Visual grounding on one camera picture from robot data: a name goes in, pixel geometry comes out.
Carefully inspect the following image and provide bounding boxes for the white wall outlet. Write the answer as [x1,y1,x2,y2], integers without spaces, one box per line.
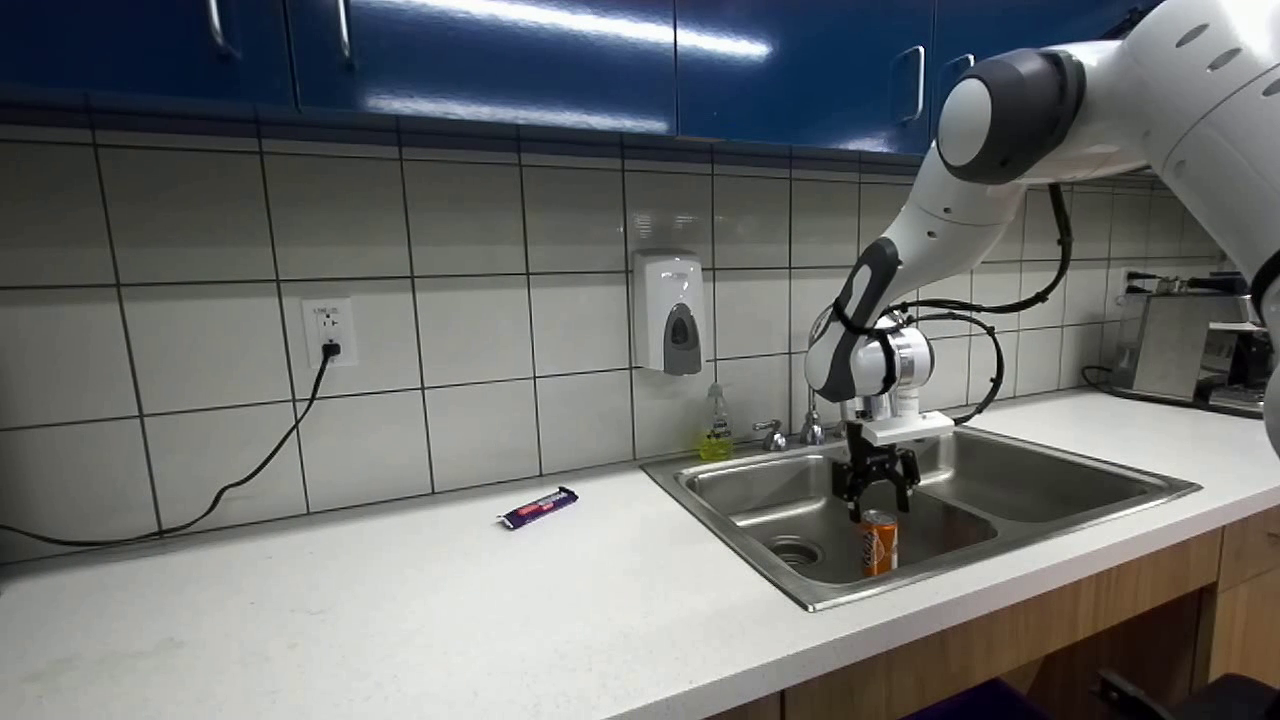
[298,294,360,370]

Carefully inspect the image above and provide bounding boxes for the green dish soap bottle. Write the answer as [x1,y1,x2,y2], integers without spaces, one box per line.
[688,385,744,464]

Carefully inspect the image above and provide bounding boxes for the purple candy bar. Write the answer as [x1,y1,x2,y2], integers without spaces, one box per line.
[497,482,582,536]

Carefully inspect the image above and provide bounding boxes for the blue upper cabinets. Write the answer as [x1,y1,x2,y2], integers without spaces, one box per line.
[0,0,1163,169]

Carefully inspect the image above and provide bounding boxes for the black power cord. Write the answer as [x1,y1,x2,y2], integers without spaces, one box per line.
[0,340,342,552]

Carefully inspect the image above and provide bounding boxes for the silver countertop appliance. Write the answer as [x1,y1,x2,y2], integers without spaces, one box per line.
[1116,269,1280,418]

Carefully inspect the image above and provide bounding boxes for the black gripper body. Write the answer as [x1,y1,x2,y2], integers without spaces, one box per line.
[831,438,927,495]

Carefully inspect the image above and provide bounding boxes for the wooden lower cabinets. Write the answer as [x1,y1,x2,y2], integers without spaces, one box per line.
[710,513,1280,720]

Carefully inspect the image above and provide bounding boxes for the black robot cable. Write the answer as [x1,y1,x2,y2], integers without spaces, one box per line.
[877,178,1078,433]

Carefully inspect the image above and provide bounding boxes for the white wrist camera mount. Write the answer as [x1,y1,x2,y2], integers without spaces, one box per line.
[852,404,960,457]

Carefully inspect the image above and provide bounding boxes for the white wall soap dispenser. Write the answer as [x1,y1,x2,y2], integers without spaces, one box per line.
[631,251,709,379]

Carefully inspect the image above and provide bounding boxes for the steel double sink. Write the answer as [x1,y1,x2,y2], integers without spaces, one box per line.
[641,418,1201,617]

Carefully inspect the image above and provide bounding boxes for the black chair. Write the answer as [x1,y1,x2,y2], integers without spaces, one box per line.
[1090,668,1280,720]

